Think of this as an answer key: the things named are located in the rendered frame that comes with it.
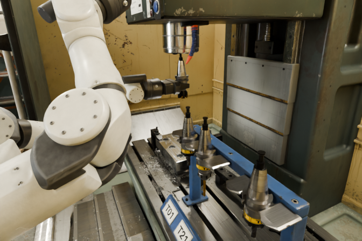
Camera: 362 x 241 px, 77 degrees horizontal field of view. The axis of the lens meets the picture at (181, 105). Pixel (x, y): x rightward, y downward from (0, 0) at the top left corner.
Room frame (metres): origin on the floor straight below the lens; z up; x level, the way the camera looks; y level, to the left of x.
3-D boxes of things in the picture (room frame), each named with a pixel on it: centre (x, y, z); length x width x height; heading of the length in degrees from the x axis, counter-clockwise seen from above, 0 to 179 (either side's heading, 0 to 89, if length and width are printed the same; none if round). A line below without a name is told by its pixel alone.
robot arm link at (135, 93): (0.93, 0.18, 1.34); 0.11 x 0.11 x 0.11; 28
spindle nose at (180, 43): (1.04, -0.01, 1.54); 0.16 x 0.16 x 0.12
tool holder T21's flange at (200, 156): (0.61, -0.07, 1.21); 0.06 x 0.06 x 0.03
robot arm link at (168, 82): (0.99, 0.08, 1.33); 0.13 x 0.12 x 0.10; 28
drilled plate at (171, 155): (1.10, -0.02, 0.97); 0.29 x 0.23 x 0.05; 25
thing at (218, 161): (0.56, -0.09, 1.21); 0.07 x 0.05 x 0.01; 115
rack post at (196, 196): (0.78, -0.05, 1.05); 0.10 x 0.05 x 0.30; 115
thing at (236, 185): (0.46, -0.14, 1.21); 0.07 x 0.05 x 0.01; 115
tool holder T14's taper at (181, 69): (1.03, 0.00, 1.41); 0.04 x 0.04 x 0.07
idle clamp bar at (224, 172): (0.82, -0.22, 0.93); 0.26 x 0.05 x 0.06; 30
